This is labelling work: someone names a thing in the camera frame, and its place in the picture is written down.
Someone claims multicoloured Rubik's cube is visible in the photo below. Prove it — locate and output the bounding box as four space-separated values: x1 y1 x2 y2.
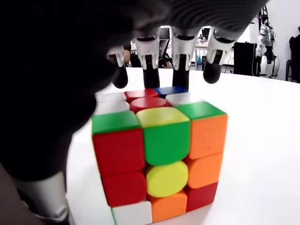
91 86 228 225

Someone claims black equipment rack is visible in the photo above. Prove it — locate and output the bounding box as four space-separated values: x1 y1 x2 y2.
285 30 300 84

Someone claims silver humanoid robot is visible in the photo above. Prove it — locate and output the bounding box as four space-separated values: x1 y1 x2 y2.
254 4 281 79

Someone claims seated person black shirt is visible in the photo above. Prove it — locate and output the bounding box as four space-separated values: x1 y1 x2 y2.
123 43 143 68

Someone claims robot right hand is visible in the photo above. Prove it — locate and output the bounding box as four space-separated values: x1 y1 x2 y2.
0 0 270 225

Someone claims black cabinet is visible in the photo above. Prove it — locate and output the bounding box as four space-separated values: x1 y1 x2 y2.
233 42 261 77

